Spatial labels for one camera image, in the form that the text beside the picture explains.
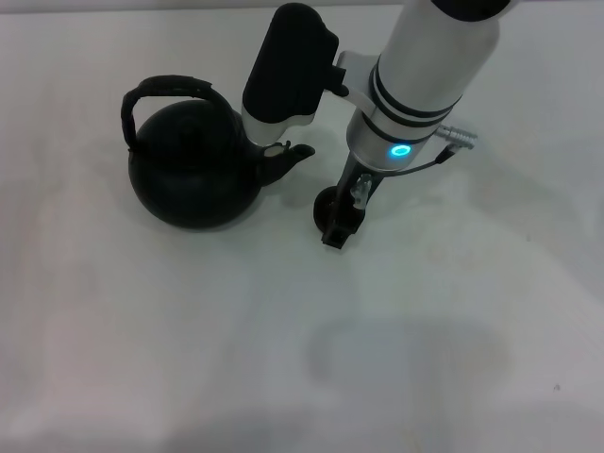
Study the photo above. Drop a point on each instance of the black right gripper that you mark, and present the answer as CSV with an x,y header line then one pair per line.
x,y
351,189

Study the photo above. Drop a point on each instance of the small dark teacup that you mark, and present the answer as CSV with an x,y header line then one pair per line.
x,y
323,207

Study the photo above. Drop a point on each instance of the silver plug connector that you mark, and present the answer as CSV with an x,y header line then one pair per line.
x,y
455,132

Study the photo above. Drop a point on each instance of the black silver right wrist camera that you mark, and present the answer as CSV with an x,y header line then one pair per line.
x,y
288,71

